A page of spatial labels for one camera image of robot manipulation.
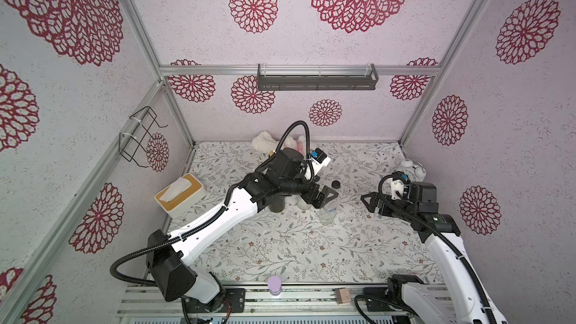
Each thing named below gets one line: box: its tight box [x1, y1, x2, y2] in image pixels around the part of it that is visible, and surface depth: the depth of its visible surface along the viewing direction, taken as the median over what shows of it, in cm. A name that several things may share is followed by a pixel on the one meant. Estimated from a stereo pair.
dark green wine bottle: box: [268, 192, 285, 213], surface depth 96 cm
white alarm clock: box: [393, 159, 427, 183], surface depth 97 cm
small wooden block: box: [336, 288, 351, 304], surface depth 74 cm
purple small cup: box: [267, 275, 282, 297], surface depth 71 cm
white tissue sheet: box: [159, 177, 192, 203], surface depth 97 cm
